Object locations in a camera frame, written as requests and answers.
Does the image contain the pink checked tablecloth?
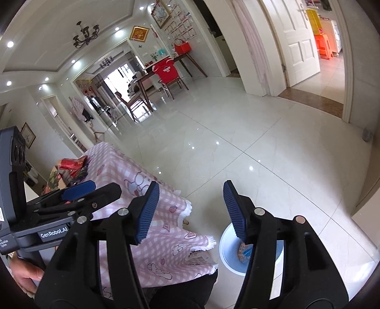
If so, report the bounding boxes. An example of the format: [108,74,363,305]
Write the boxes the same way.
[82,142,219,301]

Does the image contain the white panel door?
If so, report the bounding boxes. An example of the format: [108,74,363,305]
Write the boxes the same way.
[261,0,321,88]

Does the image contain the wooden chair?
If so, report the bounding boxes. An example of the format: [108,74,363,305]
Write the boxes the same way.
[114,92,153,122]
[152,59,189,100]

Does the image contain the wooden stand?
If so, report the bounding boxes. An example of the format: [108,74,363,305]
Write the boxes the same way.
[93,122,106,141]

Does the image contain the gold framed picture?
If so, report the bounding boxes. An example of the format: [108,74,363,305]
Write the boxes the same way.
[130,26,149,42]

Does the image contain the red shirt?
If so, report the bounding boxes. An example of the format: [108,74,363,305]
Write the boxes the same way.
[152,58,179,85]

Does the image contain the yellow hanging cloth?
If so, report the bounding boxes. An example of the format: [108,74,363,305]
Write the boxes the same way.
[307,9,319,32]

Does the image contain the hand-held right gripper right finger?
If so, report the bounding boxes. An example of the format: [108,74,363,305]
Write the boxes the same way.
[223,180,348,309]

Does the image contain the wooden dining table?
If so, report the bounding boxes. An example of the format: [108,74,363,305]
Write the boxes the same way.
[135,55,208,112]

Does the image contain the person's dark trousers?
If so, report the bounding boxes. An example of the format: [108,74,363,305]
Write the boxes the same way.
[145,267,219,309]

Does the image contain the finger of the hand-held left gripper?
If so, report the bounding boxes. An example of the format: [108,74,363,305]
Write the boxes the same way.
[33,182,122,221]
[28,180,96,208]

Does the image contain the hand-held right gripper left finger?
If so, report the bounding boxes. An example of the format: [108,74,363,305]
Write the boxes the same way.
[34,181,161,309]

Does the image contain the colourful printed packet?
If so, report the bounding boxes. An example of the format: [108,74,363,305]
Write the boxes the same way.
[42,166,73,195]

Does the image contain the black chandelier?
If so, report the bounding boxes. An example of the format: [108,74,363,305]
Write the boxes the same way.
[73,21,100,48]

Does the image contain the person's left hand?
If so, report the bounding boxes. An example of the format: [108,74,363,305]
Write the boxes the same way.
[8,252,46,295]

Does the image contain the white and blue bucket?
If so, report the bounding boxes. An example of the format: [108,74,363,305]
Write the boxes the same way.
[219,223,284,275]

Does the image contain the snack wrapper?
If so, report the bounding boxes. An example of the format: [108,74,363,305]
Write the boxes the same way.
[237,242,254,263]

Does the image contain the wall of small photos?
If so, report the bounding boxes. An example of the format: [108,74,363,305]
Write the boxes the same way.
[163,6,195,39]

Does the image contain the red basket on table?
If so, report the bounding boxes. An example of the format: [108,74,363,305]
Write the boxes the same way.
[174,38,191,55]

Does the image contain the orange plastic stool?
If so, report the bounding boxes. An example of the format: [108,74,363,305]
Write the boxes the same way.
[314,33,331,60]

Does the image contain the red shiny packet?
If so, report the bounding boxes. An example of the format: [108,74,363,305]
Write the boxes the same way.
[58,156,89,180]

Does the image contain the brown framed picture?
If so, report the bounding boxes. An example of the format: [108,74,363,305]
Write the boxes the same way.
[20,122,37,149]

